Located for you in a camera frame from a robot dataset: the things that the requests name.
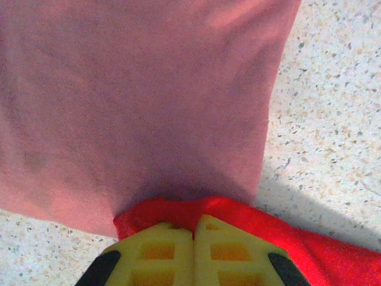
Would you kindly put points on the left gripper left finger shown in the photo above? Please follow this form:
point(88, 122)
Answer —
point(154, 265)

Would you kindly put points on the red t-shirt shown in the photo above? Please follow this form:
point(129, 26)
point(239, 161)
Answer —
point(327, 262)

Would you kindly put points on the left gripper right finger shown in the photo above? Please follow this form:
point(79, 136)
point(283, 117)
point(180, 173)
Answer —
point(238, 265)

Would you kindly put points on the folded pink t-shirt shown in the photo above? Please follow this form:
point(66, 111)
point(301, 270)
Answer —
point(134, 89)

